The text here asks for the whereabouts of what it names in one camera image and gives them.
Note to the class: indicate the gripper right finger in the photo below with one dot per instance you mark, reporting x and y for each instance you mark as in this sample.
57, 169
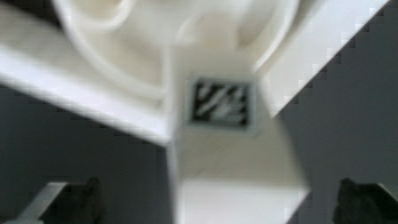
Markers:
366, 203

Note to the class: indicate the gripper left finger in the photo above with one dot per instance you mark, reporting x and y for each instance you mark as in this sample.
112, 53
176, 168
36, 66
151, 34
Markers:
66, 204

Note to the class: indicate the white stool leg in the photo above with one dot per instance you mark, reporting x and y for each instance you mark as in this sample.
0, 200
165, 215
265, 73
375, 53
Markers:
236, 177

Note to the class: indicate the white U-shaped fence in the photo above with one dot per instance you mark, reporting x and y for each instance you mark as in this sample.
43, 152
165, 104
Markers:
69, 64

